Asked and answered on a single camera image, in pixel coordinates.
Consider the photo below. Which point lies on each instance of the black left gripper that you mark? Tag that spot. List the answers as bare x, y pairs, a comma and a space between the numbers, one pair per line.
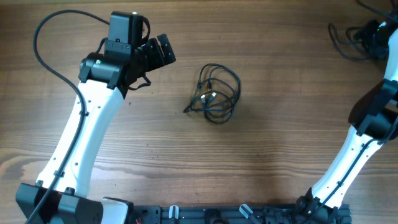
158, 60

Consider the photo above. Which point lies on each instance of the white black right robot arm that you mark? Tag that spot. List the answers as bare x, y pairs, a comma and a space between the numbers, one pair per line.
372, 125

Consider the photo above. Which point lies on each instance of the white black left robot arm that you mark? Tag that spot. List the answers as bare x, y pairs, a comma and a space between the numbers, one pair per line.
60, 192

